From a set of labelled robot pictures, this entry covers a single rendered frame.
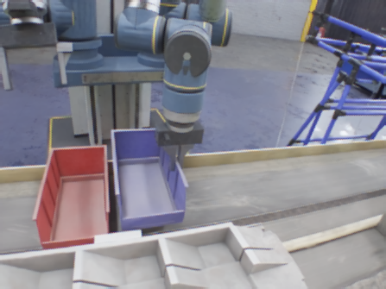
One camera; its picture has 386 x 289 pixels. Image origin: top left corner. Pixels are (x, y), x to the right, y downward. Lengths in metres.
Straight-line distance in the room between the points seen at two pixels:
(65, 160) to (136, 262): 0.52
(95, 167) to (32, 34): 0.51
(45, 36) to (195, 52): 0.38
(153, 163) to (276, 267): 0.59
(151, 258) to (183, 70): 0.43
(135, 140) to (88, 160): 0.19
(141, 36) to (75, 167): 0.53
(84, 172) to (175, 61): 0.60
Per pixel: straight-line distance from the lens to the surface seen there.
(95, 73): 1.35
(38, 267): 0.62
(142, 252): 0.60
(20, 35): 0.74
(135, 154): 0.97
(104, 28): 1.73
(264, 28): 12.28
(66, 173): 1.02
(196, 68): 0.59
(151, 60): 1.42
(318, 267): 0.92
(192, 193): 0.97
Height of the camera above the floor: 1.42
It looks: 32 degrees down
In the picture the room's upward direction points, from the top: 9 degrees clockwise
